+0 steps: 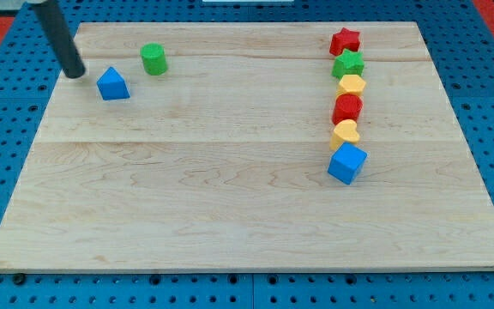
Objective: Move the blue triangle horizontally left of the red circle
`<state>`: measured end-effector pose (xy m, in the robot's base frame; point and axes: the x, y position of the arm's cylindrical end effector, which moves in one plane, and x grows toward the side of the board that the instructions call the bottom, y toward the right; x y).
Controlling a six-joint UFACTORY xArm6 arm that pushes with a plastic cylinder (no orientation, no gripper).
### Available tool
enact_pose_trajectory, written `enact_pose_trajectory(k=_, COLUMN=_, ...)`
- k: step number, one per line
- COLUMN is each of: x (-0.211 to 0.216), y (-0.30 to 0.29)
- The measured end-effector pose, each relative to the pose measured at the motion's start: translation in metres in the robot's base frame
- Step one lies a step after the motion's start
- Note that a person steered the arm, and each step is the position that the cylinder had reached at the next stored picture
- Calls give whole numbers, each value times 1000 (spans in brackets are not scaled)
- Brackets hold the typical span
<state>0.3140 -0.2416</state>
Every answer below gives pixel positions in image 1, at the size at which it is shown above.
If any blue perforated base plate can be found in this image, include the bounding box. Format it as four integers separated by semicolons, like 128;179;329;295
0;0;494;308

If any green cylinder block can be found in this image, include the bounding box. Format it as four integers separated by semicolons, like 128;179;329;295
140;43;168;76

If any light wooden board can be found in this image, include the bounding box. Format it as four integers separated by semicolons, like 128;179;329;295
0;21;494;274

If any yellow heart block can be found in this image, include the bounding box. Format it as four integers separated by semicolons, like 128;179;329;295
329;119;360;151

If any blue cube block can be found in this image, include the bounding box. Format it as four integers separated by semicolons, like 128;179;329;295
328;142;368;185

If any blue triangle block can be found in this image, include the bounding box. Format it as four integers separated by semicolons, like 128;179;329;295
96;67;130;100

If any green star block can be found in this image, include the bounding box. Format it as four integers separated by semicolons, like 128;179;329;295
331;49;364;79

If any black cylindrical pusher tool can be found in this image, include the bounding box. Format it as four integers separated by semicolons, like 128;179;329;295
27;0;86;79

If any yellow hexagon block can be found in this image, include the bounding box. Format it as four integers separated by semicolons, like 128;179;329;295
335;75;366;97

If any red cylinder block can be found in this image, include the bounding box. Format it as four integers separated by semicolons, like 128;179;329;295
331;94;363;124

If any red star block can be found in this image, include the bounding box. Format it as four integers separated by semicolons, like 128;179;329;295
328;27;361;56

